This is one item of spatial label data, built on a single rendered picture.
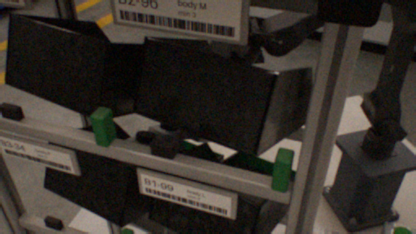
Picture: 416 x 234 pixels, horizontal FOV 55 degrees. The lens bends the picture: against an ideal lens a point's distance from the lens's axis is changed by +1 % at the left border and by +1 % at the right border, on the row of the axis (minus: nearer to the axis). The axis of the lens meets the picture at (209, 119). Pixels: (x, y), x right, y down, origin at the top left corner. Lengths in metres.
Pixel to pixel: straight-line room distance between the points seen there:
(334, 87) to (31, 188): 2.33
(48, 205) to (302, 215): 2.12
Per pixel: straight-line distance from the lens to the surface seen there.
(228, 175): 0.31
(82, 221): 1.11
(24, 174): 2.60
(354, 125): 1.42
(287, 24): 0.74
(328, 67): 0.23
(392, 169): 0.99
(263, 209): 0.44
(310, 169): 0.29
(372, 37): 3.74
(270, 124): 0.35
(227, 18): 0.23
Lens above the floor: 1.69
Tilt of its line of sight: 38 degrees down
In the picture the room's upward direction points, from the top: straight up
